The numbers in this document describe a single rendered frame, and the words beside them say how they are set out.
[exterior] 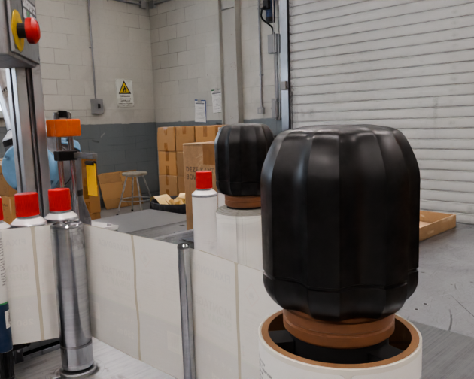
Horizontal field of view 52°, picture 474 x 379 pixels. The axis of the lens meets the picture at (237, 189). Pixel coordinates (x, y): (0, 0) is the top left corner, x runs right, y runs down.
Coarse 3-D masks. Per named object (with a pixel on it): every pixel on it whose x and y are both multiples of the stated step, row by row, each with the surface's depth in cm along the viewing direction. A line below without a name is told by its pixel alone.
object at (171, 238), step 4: (176, 232) 99; (180, 232) 99; (184, 232) 100; (188, 232) 100; (192, 232) 101; (160, 236) 96; (164, 236) 96; (168, 236) 97; (172, 236) 97; (176, 236) 98; (180, 236) 99; (184, 236) 100; (188, 236) 100; (192, 236) 101; (160, 240) 96; (164, 240) 96; (168, 240) 97; (172, 240) 98; (176, 240) 98
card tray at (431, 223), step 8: (424, 216) 161; (432, 216) 159; (440, 216) 157; (448, 216) 155; (424, 224) 157; (432, 224) 142; (440, 224) 146; (448, 224) 150; (424, 232) 139; (432, 232) 143; (440, 232) 147
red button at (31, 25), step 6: (30, 18) 72; (18, 24) 72; (24, 24) 72; (30, 24) 71; (36, 24) 72; (18, 30) 72; (24, 30) 72; (30, 30) 71; (36, 30) 72; (18, 36) 72; (24, 36) 72; (30, 36) 72; (36, 36) 72; (30, 42) 73; (36, 42) 73
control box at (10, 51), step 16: (0, 0) 69; (16, 0) 73; (32, 0) 83; (0, 16) 69; (16, 16) 72; (0, 32) 69; (16, 32) 71; (0, 48) 69; (16, 48) 71; (32, 48) 81; (0, 64) 79; (16, 64) 80; (32, 64) 83
